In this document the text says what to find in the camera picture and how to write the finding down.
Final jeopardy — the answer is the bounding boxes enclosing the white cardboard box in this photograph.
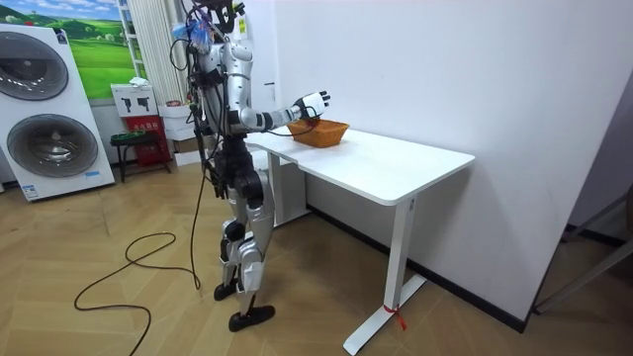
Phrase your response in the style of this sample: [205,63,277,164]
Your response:
[110,82,159,119]

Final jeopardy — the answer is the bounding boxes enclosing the green landscape wall poster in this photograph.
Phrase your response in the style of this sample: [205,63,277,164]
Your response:
[0,0,149,101]

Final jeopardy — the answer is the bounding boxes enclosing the black floor cable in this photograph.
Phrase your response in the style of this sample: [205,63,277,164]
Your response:
[73,147,210,356]

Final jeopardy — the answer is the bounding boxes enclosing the cable bundle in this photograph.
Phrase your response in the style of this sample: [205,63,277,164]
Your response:
[169,0,219,73]

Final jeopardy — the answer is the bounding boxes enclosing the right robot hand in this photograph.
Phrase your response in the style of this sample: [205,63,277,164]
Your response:
[294,90,332,122]

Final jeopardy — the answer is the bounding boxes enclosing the white washing machine tower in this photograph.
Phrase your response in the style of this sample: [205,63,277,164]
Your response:
[0,23,117,204]

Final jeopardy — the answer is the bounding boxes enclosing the black stool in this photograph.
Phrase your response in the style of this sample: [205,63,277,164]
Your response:
[109,130,172,184]

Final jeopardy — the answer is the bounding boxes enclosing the white curtain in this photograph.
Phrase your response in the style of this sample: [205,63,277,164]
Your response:
[126,0,190,108]

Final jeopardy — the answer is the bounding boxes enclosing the red ribbon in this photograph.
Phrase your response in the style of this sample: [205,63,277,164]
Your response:
[383,303,408,332]

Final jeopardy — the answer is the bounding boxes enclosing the robot body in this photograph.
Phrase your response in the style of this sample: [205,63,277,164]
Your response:
[185,0,259,144]

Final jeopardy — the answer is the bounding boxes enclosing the robot legs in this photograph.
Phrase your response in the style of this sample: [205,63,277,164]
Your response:
[211,135,277,333]

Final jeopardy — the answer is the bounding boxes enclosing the orange wicker basket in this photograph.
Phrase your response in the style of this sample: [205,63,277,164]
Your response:
[286,118,351,149]

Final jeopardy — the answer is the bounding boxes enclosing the stacked white boxes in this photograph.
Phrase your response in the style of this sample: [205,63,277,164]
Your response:
[157,102,203,168]

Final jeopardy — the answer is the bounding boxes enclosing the white desk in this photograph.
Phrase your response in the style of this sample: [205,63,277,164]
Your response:
[243,125,477,356]

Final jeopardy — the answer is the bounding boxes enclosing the grey metal frame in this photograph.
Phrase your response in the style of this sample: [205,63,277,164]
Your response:
[532,185,633,316]

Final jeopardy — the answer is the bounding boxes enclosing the red cabinet box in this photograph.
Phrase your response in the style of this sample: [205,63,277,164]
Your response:
[123,114,172,168]

